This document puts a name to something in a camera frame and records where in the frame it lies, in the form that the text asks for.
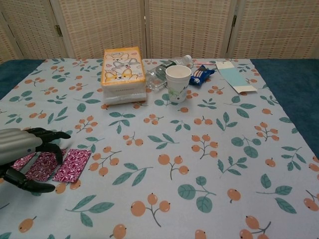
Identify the corgi print tissue pack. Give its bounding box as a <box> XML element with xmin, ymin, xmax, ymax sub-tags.
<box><xmin>101</xmin><ymin>46</ymin><xmax>147</xmax><ymax>95</ymax></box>

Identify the white light blue paper card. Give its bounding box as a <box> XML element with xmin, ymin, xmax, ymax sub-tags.
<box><xmin>215</xmin><ymin>61</ymin><xmax>258</xmax><ymax>95</ymax></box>

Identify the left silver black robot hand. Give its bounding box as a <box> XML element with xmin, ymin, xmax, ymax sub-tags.
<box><xmin>0</xmin><ymin>127</ymin><xmax>72</xmax><ymax>194</ymax></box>

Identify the white paper cup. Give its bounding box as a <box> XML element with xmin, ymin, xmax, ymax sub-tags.
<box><xmin>165</xmin><ymin>65</ymin><xmax>192</xmax><ymax>104</ymax></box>

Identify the floral berry leaf tablecloth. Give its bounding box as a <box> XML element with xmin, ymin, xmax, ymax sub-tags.
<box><xmin>0</xmin><ymin>57</ymin><xmax>319</xmax><ymax>239</ymax></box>

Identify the clear plastic water bottle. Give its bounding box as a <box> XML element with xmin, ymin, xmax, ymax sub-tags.
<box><xmin>146</xmin><ymin>54</ymin><xmax>192</xmax><ymax>92</ymax></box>

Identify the blue snack packet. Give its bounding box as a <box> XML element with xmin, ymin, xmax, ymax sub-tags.
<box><xmin>188</xmin><ymin>64</ymin><xmax>215</xmax><ymax>88</ymax></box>

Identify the woven folding screen panel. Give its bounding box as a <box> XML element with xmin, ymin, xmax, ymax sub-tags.
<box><xmin>0</xmin><ymin>0</ymin><xmax>62</xmax><ymax>64</ymax></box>
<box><xmin>225</xmin><ymin>0</ymin><xmax>319</xmax><ymax>60</ymax></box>
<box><xmin>49</xmin><ymin>0</ymin><xmax>148</xmax><ymax>60</ymax></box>
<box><xmin>144</xmin><ymin>0</ymin><xmax>239</xmax><ymax>60</ymax></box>

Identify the plain white tissue pack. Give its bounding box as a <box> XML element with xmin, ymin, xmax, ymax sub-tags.
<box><xmin>103</xmin><ymin>91</ymin><xmax>148</xmax><ymax>107</ymax></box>

